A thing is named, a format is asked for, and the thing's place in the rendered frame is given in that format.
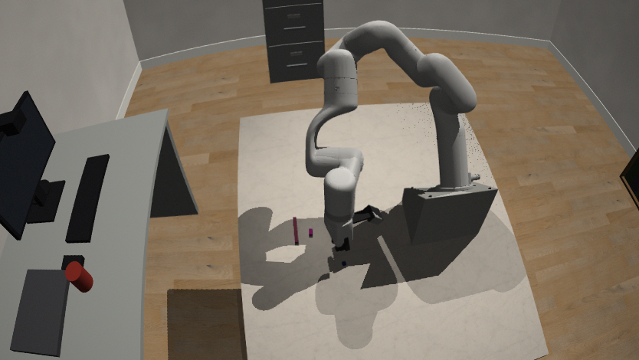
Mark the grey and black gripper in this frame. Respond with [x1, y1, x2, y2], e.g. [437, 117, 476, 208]
[324, 209, 353, 251]

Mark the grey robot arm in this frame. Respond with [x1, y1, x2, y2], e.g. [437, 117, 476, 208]
[305, 21, 480, 225]

